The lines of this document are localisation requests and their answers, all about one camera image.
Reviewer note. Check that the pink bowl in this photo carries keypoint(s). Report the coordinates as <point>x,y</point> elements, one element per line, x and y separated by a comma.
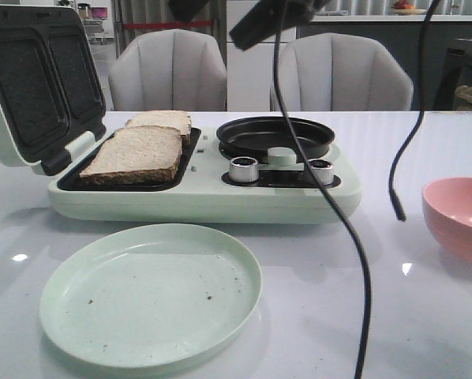
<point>447,210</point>

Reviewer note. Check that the black round frying pan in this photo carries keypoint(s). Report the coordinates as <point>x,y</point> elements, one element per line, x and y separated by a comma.
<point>253,136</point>

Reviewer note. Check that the mint green round plate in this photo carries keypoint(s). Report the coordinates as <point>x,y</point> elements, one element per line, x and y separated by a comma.
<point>151,299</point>

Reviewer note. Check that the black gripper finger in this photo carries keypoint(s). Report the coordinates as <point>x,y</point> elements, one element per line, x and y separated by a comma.
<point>269,17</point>

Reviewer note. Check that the mint green sandwich maker lid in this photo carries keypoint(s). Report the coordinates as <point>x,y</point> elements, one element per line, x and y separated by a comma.
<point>51,101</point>

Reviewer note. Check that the silver control knob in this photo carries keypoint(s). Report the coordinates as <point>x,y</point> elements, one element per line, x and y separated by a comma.
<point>243,169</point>
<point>322,171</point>

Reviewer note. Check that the fruit plate on counter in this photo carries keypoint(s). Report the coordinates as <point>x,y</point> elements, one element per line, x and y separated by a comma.
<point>405,8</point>

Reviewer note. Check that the right grey upholstered chair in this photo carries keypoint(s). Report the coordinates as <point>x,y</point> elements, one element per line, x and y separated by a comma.
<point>339,72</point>

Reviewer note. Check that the left silver control knob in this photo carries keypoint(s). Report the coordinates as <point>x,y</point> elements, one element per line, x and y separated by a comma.
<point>243,169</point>

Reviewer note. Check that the grey upholstered chair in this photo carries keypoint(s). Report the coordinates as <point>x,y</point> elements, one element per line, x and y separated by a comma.
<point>339,72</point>
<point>169,70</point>

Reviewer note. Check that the bread slice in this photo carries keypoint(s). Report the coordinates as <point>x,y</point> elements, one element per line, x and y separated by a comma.
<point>179,120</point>
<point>136,155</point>

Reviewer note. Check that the white cabinet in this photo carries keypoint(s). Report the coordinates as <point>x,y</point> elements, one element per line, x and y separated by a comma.
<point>249,73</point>

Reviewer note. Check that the mint green breakfast maker base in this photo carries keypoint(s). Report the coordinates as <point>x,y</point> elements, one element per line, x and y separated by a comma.
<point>202,192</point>

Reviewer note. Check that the right silver control knob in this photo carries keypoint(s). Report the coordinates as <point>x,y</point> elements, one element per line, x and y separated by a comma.
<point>322,171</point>

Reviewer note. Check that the dark grey counter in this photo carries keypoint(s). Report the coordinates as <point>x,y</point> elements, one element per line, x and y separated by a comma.
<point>437,71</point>

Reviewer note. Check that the left grey upholstered chair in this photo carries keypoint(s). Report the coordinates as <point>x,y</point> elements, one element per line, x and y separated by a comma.
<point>169,70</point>

